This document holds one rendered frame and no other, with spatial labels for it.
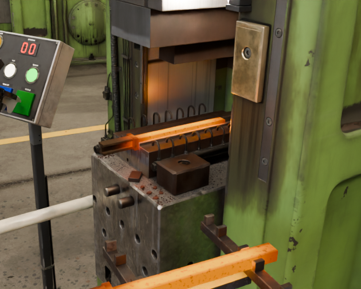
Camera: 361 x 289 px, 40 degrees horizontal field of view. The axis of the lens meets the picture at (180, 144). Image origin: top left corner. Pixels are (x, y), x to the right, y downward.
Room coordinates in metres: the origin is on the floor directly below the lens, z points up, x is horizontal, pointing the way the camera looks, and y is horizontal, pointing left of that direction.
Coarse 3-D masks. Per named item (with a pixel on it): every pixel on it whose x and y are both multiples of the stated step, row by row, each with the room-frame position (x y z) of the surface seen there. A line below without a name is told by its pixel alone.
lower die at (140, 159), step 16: (224, 112) 1.57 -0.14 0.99; (144, 128) 1.42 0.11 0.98; (160, 128) 1.40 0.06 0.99; (224, 128) 1.42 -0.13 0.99; (144, 144) 1.27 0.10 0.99; (160, 144) 1.28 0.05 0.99; (176, 144) 1.28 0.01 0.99; (192, 144) 1.30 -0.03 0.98; (208, 144) 1.34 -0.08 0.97; (128, 160) 1.31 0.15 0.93; (144, 160) 1.24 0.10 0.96; (208, 160) 1.34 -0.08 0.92
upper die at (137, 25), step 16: (112, 0) 1.37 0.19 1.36; (112, 16) 1.37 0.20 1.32; (128, 16) 1.30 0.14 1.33; (144, 16) 1.24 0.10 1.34; (160, 16) 1.24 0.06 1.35; (176, 16) 1.27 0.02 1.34; (192, 16) 1.29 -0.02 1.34; (208, 16) 1.32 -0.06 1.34; (224, 16) 1.36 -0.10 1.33; (112, 32) 1.37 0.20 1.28; (128, 32) 1.30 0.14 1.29; (144, 32) 1.24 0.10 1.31; (160, 32) 1.24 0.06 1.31; (176, 32) 1.27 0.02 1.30; (192, 32) 1.29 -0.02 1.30; (208, 32) 1.33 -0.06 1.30; (224, 32) 1.36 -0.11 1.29
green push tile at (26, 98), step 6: (18, 90) 1.57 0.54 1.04; (18, 96) 1.56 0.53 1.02; (24, 96) 1.55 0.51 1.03; (30, 96) 1.54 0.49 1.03; (18, 102) 1.54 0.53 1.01; (24, 102) 1.54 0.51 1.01; (30, 102) 1.53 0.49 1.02; (18, 108) 1.53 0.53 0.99; (24, 108) 1.52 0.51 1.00; (30, 108) 1.52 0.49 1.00; (24, 114) 1.51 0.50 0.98
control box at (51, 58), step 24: (0, 48) 1.70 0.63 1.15; (24, 48) 1.65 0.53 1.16; (48, 48) 1.61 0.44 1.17; (72, 48) 1.66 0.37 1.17; (0, 72) 1.65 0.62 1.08; (24, 72) 1.61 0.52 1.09; (48, 72) 1.56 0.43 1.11; (48, 96) 1.55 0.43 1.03; (24, 120) 1.51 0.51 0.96; (48, 120) 1.54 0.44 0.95
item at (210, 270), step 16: (224, 256) 0.73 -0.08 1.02; (240, 256) 0.73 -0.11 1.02; (256, 256) 0.73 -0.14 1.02; (272, 256) 0.75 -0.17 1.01; (176, 272) 0.68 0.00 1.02; (192, 272) 0.68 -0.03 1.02; (208, 272) 0.69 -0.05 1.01; (224, 272) 0.70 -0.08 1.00; (96, 288) 0.62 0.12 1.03; (112, 288) 0.63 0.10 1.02; (128, 288) 0.63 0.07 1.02; (144, 288) 0.64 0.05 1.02; (160, 288) 0.64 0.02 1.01; (176, 288) 0.66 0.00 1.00
